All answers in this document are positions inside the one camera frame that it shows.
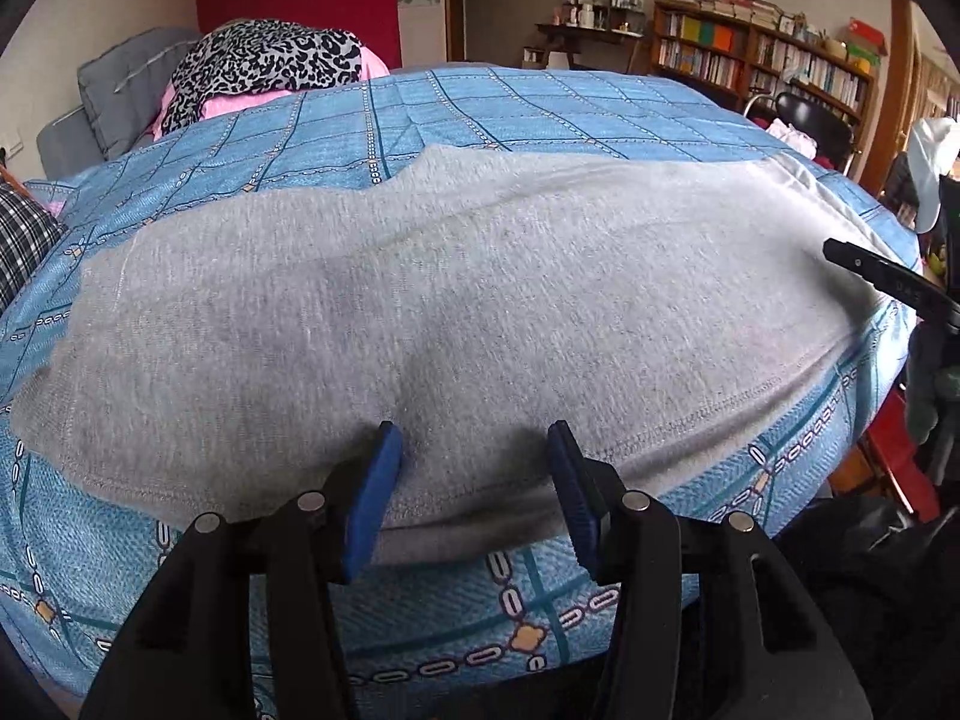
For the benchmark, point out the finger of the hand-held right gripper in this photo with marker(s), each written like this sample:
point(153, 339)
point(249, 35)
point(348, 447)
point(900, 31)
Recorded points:
point(874, 266)

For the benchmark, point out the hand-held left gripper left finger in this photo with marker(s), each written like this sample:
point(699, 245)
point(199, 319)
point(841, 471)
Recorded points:
point(373, 495)

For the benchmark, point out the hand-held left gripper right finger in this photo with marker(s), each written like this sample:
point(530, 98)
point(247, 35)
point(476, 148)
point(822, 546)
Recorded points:
point(571, 491)

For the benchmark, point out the grey pants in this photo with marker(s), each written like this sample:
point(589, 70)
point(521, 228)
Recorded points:
point(450, 315)

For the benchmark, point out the white hat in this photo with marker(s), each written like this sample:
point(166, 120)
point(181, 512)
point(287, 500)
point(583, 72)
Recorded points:
point(930, 165)

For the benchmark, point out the pale pink cloth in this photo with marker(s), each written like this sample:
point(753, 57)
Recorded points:
point(791, 139)

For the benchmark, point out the black chair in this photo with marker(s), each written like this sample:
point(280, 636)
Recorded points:
point(806, 116)

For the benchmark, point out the wooden bookshelf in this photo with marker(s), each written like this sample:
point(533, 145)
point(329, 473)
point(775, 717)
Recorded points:
point(705, 52)

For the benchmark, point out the stack of books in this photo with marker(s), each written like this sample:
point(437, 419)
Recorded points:
point(720, 0)

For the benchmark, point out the wooden shelf desk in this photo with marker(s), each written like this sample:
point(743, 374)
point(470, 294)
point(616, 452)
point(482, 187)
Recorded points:
point(574, 34)

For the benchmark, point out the blue checked bedspread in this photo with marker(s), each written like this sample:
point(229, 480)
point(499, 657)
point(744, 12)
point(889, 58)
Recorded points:
point(525, 105)

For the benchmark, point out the dark plaid pillow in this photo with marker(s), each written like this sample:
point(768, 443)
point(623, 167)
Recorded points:
point(26, 240)

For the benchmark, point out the pink blanket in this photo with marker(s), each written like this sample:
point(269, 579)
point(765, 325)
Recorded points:
point(373, 64)

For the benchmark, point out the leopard print cloth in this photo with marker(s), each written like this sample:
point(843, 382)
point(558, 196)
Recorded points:
point(262, 60)

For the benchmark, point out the grey padded headboard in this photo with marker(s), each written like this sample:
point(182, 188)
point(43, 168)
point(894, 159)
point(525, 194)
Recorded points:
point(120, 82)

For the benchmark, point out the white wall socket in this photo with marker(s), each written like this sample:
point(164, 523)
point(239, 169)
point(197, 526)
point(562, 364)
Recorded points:
point(10, 150)

